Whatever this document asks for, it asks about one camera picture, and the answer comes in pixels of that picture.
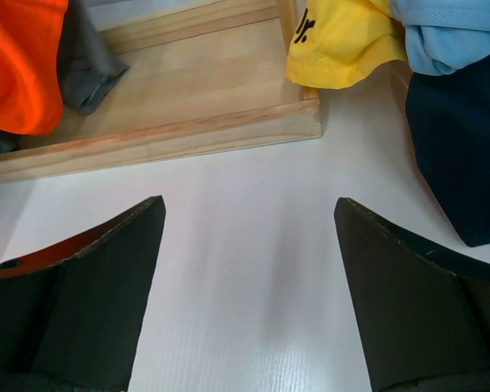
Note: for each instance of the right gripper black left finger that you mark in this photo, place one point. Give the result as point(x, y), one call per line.
point(71, 314)

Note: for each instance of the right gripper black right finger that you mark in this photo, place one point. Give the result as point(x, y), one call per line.
point(422, 310)

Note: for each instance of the navy blue shorts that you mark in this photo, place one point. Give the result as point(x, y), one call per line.
point(449, 121)

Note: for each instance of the orange shorts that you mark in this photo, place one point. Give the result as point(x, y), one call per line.
point(30, 99)

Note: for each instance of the grey shorts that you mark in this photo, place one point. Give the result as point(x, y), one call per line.
point(87, 71)

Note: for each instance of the light blue shorts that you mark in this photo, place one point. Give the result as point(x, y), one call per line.
point(442, 37)

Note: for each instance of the yellow shorts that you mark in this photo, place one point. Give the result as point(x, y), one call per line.
point(338, 43)

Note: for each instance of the wooden clothes rack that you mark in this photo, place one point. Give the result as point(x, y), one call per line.
point(204, 77)

